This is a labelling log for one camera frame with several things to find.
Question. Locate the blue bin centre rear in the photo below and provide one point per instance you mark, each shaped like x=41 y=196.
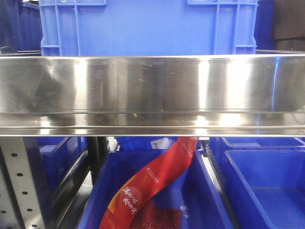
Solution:
x=132 y=143

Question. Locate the blue bin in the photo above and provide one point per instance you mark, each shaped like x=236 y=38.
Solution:
x=266 y=189
x=58 y=154
x=193 y=194
x=218 y=144
x=132 y=143

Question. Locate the blue bin right rear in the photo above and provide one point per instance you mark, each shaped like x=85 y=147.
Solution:
x=218 y=144

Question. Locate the blue bin centre lower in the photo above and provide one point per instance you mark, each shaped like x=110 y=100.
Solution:
x=193 y=194

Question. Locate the blue bin left lower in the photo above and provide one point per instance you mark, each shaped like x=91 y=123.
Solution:
x=58 y=154

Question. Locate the blue bin right lower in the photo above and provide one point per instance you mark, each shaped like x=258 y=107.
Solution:
x=266 y=189

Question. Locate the red snack package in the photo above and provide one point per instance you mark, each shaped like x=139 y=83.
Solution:
x=147 y=182

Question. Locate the large blue crate on shelf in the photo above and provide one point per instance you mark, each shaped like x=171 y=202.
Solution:
x=147 y=27

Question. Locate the stainless steel shelf rail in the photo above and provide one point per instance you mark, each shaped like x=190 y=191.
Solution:
x=210 y=95

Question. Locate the perforated steel shelf post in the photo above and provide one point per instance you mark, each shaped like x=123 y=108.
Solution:
x=18 y=166

